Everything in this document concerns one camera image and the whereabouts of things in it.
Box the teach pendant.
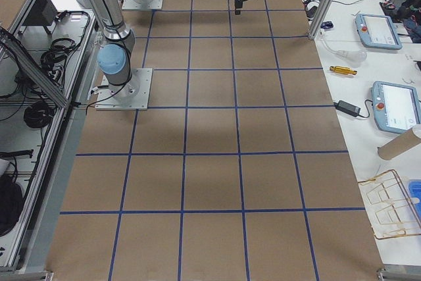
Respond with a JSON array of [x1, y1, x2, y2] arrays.
[[355, 14, 403, 51], [371, 81, 420, 134]]

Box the aluminium frame post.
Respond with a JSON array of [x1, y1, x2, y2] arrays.
[[307, 0, 349, 40]]

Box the gold wire rack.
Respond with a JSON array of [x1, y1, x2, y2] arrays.
[[358, 169, 420, 240]]

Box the aluminium diagonal frame strut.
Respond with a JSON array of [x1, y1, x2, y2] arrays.
[[1, 27, 70, 109]]

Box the blue plastic container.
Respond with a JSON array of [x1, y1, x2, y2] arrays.
[[409, 180, 421, 217]]

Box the lower teach pendant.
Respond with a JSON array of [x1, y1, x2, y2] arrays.
[[371, 81, 420, 134]]

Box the brown grid paper mat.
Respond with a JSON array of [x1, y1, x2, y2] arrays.
[[46, 0, 381, 280]]

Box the black power adapter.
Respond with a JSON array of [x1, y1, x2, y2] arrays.
[[334, 100, 360, 117]]

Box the upper teach pendant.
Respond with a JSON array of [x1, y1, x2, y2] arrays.
[[355, 14, 403, 51]]

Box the small blue black device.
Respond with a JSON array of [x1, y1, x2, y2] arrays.
[[320, 21, 334, 30]]

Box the black monitor on left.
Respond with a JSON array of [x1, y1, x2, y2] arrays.
[[22, 0, 58, 35]]

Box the cardboard tube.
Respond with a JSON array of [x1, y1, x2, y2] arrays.
[[378, 124, 420, 160]]

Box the gold metal cylinder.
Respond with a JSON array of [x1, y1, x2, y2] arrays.
[[330, 66, 358, 76]]

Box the coiled black cables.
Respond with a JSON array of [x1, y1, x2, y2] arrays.
[[23, 99, 53, 130]]

